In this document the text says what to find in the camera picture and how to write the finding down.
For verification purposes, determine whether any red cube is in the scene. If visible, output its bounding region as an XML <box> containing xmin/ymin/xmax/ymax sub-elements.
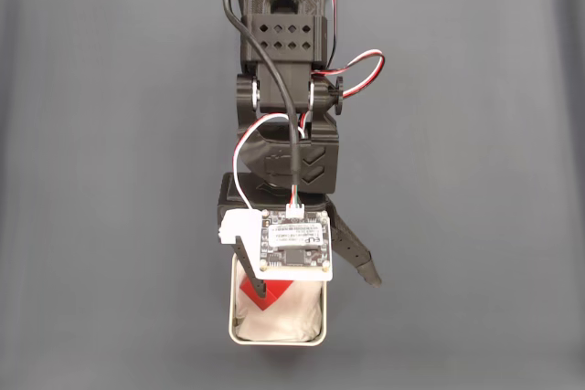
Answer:
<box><xmin>239</xmin><ymin>276</ymin><xmax>293</xmax><ymax>313</ymax></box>

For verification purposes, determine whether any square metal tin box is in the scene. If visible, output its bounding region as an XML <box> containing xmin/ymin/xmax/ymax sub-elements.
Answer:
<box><xmin>228</xmin><ymin>255</ymin><xmax>329</xmax><ymax>348</ymax></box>

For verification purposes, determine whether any white crumpled paper padding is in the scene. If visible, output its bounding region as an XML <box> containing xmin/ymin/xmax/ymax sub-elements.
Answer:
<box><xmin>235</xmin><ymin>270</ymin><xmax>324</xmax><ymax>342</ymax></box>

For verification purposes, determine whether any white red black servo cable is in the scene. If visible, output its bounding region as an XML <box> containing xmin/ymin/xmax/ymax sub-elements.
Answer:
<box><xmin>313</xmin><ymin>0</ymin><xmax>387</xmax><ymax>100</ymax></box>
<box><xmin>232</xmin><ymin>114</ymin><xmax>294</xmax><ymax>211</ymax></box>

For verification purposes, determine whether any white camera circuit board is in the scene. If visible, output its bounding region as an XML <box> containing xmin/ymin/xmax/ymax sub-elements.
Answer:
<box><xmin>218</xmin><ymin>207</ymin><xmax>334</xmax><ymax>282</ymax></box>

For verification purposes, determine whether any black camera cable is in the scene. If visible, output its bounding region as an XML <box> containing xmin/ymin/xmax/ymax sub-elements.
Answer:
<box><xmin>220</xmin><ymin>0</ymin><xmax>306</xmax><ymax>220</ymax></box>

